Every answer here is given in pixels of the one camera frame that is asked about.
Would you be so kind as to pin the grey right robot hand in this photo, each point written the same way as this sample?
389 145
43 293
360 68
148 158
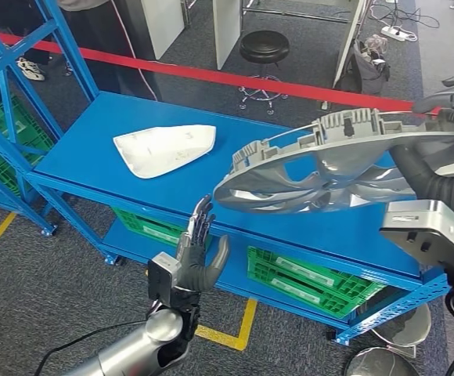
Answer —
427 187

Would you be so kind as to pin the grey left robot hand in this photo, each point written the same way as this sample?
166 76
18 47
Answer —
194 264

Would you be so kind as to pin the grey wheel hubcap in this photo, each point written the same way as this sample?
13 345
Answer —
329 161

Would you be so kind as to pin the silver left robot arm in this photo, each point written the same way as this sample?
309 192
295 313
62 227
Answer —
133 350

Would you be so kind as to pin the blue metal shelf rack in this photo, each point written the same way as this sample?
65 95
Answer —
15 205
172 192

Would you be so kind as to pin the white plastic panel part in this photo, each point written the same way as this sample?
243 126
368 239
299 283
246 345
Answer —
164 150

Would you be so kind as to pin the dark grey bag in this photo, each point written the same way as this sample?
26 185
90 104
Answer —
364 72

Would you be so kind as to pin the floor socket box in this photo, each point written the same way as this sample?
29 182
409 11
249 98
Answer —
325 105

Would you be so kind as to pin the white power strip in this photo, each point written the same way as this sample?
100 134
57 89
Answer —
398 33

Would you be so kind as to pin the red barrier belt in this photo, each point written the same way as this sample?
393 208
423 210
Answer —
211 77

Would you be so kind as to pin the black round stool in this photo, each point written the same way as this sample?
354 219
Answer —
264 45

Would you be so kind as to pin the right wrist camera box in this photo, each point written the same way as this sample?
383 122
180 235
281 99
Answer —
422 223

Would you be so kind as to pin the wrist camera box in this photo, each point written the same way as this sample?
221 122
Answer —
422 223
162 280

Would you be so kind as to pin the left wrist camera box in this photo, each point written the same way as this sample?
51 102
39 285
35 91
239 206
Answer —
162 280

